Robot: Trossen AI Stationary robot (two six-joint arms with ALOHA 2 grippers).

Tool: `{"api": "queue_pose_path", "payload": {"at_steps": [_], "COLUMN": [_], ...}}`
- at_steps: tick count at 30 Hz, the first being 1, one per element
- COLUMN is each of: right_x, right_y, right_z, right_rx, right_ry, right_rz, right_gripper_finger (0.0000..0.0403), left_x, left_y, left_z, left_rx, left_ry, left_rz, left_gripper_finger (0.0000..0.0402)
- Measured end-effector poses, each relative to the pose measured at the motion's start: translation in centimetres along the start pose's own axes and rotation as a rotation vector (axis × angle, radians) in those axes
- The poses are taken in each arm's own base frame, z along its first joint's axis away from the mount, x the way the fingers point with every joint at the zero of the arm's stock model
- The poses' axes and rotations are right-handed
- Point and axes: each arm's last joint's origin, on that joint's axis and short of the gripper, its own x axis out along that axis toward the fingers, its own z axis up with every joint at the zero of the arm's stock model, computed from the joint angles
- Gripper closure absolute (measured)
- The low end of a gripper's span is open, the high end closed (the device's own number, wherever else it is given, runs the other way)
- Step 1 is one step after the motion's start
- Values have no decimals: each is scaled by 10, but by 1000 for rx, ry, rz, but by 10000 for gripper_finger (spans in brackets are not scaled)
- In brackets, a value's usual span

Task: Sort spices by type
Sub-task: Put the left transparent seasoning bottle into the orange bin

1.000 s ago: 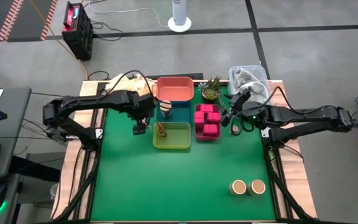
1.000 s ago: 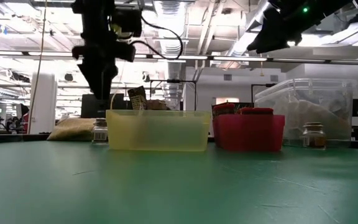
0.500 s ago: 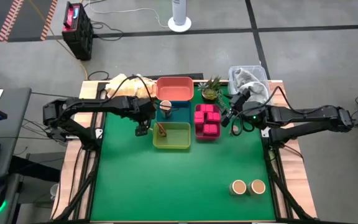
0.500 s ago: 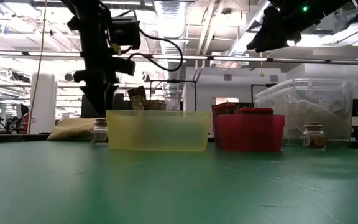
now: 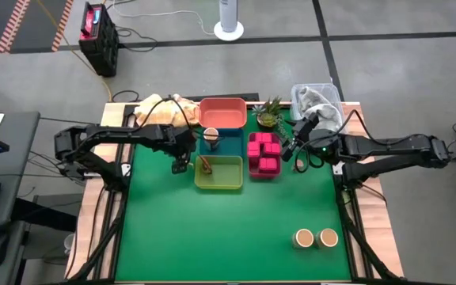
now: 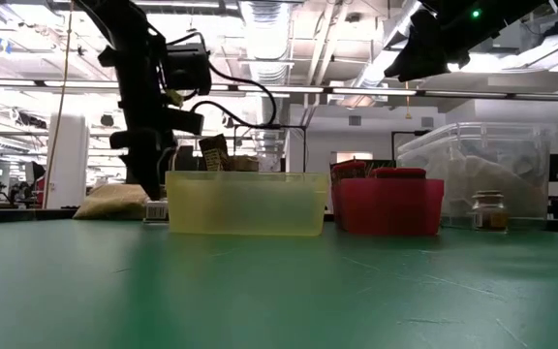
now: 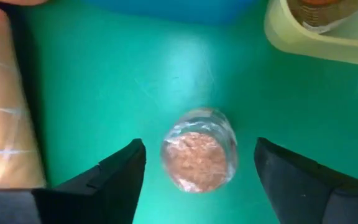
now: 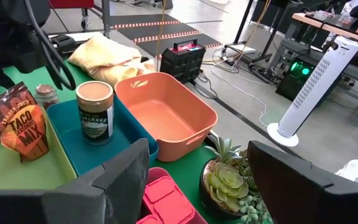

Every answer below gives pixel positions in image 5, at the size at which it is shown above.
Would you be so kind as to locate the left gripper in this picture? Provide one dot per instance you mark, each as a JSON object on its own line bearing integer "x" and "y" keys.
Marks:
{"x": 182, "y": 140}

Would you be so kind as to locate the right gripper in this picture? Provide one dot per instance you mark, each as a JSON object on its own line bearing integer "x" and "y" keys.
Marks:
{"x": 307, "y": 138}

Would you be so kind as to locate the small glass jar cork lid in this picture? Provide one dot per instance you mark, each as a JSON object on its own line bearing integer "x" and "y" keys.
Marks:
{"x": 300, "y": 163}

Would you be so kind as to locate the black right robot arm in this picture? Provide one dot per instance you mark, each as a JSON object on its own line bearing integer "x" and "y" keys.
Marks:
{"x": 390, "y": 144}

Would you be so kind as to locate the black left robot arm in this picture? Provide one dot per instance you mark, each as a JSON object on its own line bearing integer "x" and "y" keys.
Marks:
{"x": 125, "y": 134}

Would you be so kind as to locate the green succulent plant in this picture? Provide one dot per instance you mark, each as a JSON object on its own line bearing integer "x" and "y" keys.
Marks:
{"x": 268, "y": 118}

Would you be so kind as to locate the grey cloth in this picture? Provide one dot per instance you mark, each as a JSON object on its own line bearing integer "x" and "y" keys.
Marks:
{"x": 317, "y": 107}

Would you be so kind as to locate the yellow-green plastic bin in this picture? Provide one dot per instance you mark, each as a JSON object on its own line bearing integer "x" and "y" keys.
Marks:
{"x": 224, "y": 174}

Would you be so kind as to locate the teal plastic bin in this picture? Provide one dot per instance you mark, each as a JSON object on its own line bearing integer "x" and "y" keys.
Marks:
{"x": 232, "y": 143}

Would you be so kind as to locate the pink plastic bin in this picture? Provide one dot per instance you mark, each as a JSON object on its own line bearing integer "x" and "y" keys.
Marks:
{"x": 251, "y": 170}

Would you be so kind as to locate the yellow cloth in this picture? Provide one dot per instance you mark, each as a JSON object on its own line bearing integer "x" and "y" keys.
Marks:
{"x": 160, "y": 112}

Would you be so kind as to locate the clear plastic tub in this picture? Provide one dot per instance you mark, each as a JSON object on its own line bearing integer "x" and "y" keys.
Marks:
{"x": 331, "y": 89}

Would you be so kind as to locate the orange plastic bin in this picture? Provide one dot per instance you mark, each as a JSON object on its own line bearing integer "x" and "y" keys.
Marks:
{"x": 223, "y": 112}

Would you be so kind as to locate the long black bar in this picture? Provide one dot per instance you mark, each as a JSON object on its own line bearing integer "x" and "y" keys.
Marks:
{"x": 228, "y": 97}

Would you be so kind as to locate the green table mat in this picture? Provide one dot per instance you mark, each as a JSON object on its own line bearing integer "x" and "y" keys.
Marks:
{"x": 232, "y": 229}

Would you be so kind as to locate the grey tower fan white base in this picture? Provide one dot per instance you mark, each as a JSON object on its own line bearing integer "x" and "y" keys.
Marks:
{"x": 228, "y": 16}

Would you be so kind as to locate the black crate red top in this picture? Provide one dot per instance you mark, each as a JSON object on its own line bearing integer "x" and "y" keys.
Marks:
{"x": 101, "y": 43}

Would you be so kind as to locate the grey desk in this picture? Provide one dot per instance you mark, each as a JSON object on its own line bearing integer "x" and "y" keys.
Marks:
{"x": 18, "y": 158}

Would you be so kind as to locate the black frame strut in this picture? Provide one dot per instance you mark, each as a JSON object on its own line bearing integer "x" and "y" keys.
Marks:
{"x": 364, "y": 245}
{"x": 101, "y": 237}

